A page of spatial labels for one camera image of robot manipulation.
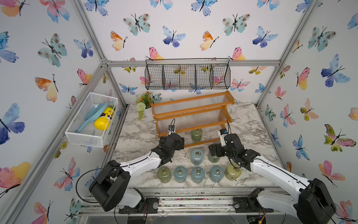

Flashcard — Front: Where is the blue canister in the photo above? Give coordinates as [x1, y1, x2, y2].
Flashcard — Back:
[190, 148, 204, 166]
[210, 166, 225, 183]
[191, 167, 205, 183]
[174, 166, 188, 183]

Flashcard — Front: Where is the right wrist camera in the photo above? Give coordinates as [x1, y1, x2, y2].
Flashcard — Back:
[218, 128, 227, 147]

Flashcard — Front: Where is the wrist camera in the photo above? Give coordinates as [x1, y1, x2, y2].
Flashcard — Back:
[218, 128, 227, 147]
[167, 125, 176, 136]

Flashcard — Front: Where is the green canister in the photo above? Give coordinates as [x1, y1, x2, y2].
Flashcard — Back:
[191, 129, 203, 142]
[157, 166, 172, 183]
[208, 153, 220, 163]

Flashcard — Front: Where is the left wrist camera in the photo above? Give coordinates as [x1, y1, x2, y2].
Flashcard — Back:
[167, 125, 176, 136]

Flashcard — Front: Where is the light blue dustpan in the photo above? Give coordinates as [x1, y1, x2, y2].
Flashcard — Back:
[76, 102, 109, 133]

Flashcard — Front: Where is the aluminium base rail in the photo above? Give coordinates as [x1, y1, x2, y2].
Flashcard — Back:
[78, 187, 317, 217]

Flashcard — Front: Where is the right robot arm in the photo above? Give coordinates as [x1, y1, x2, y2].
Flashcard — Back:
[208, 133, 337, 224]

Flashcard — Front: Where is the wooden three-tier shelf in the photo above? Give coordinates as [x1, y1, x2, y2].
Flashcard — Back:
[152, 91, 235, 138]

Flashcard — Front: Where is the yellow bottle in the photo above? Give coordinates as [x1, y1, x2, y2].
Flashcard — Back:
[94, 107, 114, 131]

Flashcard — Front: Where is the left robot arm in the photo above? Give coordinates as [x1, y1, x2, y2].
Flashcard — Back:
[89, 132, 185, 214]

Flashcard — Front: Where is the artificial flower plant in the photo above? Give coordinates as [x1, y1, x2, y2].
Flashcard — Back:
[136, 91, 155, 120]

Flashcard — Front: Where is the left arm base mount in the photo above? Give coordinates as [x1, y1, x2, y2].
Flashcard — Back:
[117, 188, 159, 215]

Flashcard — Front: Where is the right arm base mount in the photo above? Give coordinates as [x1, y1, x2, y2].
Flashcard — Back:
[233, 187, 274, 213]

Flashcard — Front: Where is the black wire wall basket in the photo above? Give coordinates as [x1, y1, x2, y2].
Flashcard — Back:
[142, 58, 231, 91]

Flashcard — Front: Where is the yellow-green canister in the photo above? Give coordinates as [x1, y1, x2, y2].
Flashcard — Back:
[225, 164, 242, 181]

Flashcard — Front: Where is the white mesh wall basket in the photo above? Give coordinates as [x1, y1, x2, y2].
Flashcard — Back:
[65, 92, 118, 147]

